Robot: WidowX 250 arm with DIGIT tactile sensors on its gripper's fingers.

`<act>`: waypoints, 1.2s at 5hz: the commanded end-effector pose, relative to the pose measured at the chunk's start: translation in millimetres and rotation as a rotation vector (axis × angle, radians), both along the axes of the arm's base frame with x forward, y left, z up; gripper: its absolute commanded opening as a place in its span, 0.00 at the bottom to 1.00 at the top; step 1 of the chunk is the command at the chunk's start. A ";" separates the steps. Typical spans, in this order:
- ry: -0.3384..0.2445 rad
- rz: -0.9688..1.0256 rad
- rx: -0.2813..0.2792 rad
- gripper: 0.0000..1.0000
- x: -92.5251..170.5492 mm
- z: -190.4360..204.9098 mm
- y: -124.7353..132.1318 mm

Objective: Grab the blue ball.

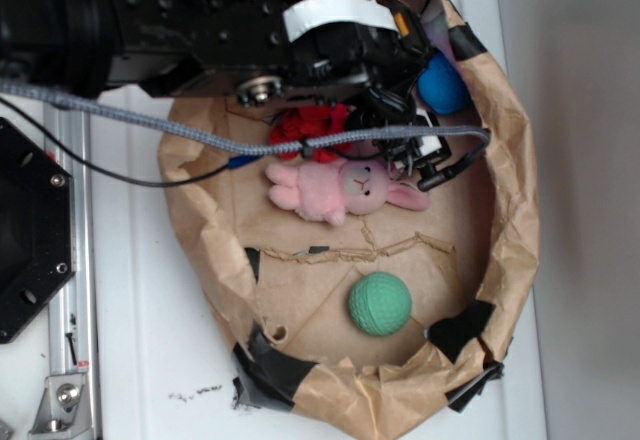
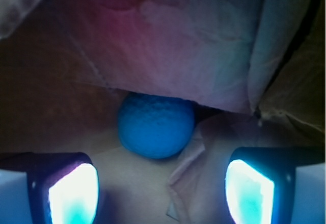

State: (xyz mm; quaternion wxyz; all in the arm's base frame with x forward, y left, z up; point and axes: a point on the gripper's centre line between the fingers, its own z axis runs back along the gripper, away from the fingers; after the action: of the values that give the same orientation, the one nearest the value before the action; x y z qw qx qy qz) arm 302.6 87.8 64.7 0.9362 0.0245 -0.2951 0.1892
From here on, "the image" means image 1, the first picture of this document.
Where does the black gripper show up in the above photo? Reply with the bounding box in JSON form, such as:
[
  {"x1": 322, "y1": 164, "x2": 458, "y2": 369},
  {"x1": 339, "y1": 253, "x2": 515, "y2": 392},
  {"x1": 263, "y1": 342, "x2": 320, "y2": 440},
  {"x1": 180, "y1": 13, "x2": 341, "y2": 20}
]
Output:
[{"x1": 236, "y1": 0, "x2": 434, "y2": 108}]

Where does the aluminium extrusion rail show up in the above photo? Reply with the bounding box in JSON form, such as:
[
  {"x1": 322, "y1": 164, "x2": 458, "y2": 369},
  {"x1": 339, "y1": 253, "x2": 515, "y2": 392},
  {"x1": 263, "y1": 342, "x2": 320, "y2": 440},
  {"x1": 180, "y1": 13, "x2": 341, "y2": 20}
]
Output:
[{"x1": 27, "y1": 106, "x2": 102, "y2": 439}]

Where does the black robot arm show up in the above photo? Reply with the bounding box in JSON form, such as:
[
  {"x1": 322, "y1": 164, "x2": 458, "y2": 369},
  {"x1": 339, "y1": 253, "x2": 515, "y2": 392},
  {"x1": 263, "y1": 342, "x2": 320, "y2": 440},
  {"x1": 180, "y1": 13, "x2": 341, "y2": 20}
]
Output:
[{"x1": 1, "y1": 0, "x2": 433, "y2": 107}]

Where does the pink plush bunny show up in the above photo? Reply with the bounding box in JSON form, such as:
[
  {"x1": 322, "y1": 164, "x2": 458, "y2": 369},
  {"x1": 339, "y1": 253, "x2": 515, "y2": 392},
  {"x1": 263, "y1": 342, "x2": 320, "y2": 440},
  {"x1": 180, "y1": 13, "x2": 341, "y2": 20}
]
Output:
[{"x1": 265, "y1": 159, "x2": 430, "y2": 227}]

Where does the red crumpled paper flower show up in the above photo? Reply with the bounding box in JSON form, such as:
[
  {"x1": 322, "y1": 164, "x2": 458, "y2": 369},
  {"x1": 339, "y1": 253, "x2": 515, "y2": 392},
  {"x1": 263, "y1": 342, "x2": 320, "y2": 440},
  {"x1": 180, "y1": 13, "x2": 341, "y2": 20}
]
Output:
[{"x1": 269, "y1": 104, "x2": 353, "y2": 163}]

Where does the blue foam ball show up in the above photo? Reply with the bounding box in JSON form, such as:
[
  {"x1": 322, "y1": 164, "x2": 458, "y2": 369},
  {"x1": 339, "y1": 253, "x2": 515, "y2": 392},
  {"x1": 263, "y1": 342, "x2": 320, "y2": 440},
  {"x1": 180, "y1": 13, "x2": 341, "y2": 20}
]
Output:
[{"x1": 417, "y1": 51, "x2": 471, "y2": 114}]

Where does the green foam ball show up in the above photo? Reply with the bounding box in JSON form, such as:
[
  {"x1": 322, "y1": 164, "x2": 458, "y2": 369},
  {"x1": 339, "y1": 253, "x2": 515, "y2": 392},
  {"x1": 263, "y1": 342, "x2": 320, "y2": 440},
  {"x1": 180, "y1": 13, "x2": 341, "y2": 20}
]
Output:
[{"x1": 348, "y1": 272, "x2": 412, "y2": 337}]

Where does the brown paper bag tray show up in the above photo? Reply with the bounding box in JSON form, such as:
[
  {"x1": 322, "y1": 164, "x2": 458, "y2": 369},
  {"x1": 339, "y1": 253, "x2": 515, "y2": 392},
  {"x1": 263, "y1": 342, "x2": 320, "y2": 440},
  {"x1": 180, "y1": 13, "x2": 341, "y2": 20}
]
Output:
[{"x1": 158, "y1": 0, "x2": 540, "y2": 439}]

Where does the thin black cable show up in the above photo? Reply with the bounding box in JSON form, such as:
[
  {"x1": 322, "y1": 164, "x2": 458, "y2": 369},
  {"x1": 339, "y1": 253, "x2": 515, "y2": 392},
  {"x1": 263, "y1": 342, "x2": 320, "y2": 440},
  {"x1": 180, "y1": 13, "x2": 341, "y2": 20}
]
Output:
[{"x1": 0, "y1": 97, "x2": 236, "y2": 187}]

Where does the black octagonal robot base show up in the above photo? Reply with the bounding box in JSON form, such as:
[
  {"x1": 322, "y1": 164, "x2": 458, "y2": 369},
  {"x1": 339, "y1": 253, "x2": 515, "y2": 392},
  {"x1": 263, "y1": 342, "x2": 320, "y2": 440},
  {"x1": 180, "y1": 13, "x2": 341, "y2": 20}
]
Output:
[{"x1": 1, "y1": 118, "x2": 74, "y2": 344}]

